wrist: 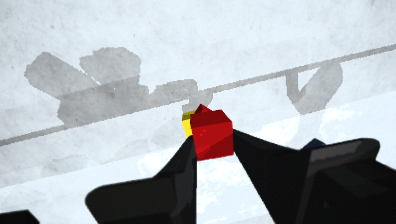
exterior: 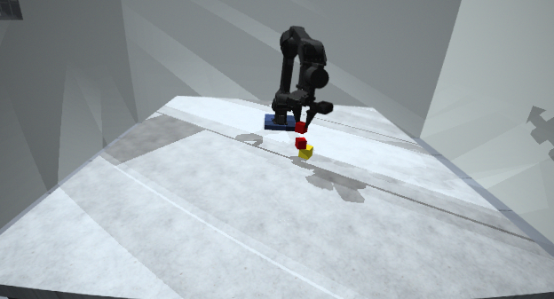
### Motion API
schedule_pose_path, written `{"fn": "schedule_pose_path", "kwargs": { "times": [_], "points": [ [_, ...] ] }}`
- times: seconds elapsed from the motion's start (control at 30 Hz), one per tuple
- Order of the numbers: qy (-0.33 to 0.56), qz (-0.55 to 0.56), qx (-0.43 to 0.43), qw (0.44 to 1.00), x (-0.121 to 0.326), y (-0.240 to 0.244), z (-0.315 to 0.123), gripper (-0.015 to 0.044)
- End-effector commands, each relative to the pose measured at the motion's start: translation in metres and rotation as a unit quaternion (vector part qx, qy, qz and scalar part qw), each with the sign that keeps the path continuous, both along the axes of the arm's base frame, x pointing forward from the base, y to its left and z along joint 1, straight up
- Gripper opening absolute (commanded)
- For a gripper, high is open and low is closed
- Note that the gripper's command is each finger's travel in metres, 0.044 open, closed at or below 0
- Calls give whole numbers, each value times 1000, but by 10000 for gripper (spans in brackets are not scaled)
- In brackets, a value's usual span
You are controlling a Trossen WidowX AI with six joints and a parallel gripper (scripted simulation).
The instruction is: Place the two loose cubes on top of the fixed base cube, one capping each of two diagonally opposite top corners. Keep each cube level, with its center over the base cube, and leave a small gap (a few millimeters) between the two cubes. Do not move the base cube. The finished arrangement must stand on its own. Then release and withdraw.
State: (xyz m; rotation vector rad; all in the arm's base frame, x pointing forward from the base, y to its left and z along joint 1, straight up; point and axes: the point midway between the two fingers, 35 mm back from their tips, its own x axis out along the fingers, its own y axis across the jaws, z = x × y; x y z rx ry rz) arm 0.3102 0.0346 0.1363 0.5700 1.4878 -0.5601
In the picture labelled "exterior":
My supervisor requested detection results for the red cube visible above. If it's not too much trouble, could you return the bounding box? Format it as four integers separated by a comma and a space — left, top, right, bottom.
295, 138, 307, 150
295, 121, 308, 134

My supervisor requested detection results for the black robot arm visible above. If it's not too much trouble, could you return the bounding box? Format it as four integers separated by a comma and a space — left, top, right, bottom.
272, 26, 328, 125

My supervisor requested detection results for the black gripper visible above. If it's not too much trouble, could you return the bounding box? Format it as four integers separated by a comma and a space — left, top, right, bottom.
278, 82, 334, 129

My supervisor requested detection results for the yellow cube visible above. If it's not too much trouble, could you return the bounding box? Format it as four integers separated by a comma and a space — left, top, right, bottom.
298, 145, 313, 160

